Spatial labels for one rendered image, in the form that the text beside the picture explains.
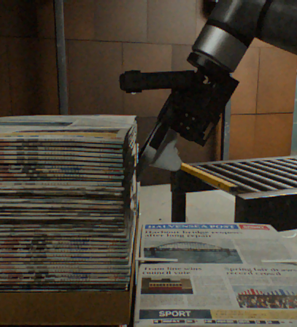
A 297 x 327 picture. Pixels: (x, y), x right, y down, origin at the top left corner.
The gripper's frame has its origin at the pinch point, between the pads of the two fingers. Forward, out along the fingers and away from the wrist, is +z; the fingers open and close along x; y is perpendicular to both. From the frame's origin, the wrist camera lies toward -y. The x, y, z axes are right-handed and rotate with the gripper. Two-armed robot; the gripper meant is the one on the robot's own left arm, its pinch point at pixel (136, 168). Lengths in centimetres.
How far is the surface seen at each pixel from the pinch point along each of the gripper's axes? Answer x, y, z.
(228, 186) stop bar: 54, 32, 2
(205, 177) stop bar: 68, 27, 5
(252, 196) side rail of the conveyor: 49, 38, 1
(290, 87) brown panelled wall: 438, 151, -100
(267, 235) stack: 11.6, 30.3, 1.5
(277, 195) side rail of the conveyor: 51, 45, -3
